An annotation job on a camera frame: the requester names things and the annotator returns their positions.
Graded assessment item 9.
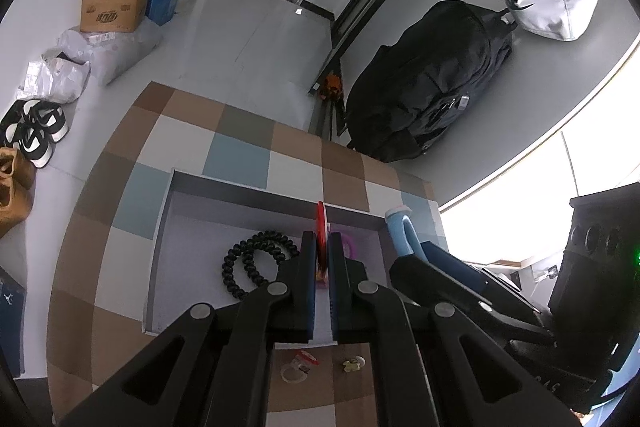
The blue ring bangle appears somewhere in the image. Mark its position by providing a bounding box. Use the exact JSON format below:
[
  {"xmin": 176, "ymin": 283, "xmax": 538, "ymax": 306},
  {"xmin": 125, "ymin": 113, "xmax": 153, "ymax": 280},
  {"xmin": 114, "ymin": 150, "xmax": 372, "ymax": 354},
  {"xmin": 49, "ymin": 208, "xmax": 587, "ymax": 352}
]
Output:
[{"xmin": 385, "ymin": 205, "xmax": 427, "ymax": 262}]

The yellow flower hair clip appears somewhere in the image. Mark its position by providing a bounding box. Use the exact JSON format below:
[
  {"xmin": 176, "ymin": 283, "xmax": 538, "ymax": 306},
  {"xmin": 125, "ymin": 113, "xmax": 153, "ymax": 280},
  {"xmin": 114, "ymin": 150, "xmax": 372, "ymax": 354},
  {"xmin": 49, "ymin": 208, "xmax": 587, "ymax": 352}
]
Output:
[{"xmin": 342, "ymin": 355, "xmax": 367, "ymax": 373}]

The purple ring bangle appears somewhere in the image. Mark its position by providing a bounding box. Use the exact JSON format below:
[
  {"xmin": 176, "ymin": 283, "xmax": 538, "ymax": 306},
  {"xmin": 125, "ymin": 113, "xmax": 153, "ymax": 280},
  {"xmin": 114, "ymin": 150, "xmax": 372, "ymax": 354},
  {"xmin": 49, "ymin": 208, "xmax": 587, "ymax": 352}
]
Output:
[{"xmin": 341, "ymin": 232, "xmax": 357, "ymax": 260}]

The red white ring bangle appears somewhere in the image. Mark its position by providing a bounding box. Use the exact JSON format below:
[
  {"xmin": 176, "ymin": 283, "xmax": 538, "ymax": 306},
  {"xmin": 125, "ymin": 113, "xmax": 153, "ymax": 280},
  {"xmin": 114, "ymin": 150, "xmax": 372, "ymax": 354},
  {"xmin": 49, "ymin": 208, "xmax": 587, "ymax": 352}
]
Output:
[{"xmin": 316, "ymin": 202, "xmax": 329, "ymax": 282}]

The red clear hair clip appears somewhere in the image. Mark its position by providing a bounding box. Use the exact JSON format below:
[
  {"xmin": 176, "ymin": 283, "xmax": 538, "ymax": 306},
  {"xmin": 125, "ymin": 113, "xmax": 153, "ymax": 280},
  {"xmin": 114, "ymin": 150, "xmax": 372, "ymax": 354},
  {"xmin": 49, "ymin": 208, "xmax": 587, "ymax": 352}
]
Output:
[{"xmin": 280, "ymin": 350, "xmax": 320, "ymax": 385}]

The checkered tablecloth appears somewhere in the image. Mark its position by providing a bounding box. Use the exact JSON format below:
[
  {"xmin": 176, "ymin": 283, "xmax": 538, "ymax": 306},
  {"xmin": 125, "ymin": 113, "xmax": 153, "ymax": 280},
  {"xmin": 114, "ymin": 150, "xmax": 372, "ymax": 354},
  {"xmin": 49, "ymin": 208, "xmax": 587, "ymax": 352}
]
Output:
[{"xmin": 47, "ymin": 82, "xmax": 446, "ymax": 418}]

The black backpack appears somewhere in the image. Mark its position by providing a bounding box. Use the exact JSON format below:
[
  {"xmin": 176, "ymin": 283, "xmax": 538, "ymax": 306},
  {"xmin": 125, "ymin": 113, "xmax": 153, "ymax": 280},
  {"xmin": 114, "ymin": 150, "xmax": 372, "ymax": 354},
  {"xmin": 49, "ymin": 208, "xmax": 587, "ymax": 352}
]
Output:
[{"xmin": 346, "ymin": 0, "xmax": 516, "ymax": 164}]

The orange black tool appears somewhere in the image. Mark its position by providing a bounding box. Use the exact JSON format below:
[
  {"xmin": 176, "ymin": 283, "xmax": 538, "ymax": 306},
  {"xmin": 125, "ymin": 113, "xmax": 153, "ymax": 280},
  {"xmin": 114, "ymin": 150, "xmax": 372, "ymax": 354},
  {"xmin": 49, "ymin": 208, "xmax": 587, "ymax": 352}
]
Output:
[{"xmin": 319, "ymin": 72, "xmax": 343, "ymax": 101}]

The blue jordan shoe box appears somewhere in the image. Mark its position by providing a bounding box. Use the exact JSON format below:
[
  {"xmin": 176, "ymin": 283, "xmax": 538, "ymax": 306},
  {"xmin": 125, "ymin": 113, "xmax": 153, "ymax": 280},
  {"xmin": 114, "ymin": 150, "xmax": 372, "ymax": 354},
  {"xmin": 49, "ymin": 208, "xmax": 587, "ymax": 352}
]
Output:
[{"xmin": 0, "ymin": 269, "xmax": 26, "ymax": 378}]

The tan boot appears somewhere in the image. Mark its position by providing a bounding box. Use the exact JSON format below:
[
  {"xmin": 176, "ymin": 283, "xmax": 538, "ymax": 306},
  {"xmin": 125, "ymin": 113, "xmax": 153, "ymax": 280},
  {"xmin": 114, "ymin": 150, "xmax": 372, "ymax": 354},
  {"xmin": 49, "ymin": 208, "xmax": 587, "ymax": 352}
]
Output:
[
  {"xmin": 0, "ymin": 147, "xmax": 36, "ymax": 190},
  {"xmin": 0, "ymin": 178, "xmax": 32, "ymax": 237}
]

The black white sneaker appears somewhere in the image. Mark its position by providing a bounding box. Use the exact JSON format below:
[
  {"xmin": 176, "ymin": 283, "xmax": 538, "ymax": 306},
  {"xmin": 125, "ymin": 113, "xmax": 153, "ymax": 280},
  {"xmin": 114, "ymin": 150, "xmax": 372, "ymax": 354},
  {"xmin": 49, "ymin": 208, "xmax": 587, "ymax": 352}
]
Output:
[
  {"xmin": 22, "ymin": 98, "xmax": 70, "ymax": 143},
  {"xmin": 1, "ymin": 101, "xmax": 53, "ymax": 169}
]

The white plastic parcel bag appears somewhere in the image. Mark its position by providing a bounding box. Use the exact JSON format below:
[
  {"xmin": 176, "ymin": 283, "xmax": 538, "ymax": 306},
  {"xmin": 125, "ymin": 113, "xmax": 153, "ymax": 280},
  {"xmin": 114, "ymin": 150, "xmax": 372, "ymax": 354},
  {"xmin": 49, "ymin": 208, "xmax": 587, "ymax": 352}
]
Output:
[{"xmin": 15, "ymin": 55, "xmax": 90, "ymax": 105}]

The grey plastic parcel bag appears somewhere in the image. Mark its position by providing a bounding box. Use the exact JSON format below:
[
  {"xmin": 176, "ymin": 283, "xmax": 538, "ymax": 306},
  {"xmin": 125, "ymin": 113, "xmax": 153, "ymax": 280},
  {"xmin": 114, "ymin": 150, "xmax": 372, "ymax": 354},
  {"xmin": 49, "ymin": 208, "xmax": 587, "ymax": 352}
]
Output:
[{"xmin": 58, "ymin": 18, "xmax": 163, "ymax": 86}]

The brown cardboard box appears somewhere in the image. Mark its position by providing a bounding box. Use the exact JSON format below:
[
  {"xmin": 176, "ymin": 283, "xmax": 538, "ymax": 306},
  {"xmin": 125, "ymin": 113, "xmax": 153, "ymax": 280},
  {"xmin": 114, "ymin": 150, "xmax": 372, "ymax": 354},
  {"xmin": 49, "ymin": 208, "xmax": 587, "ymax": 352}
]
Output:
[{"xmin": 79, "ymin": 0, "xmax": 148, "ymax": 32}]

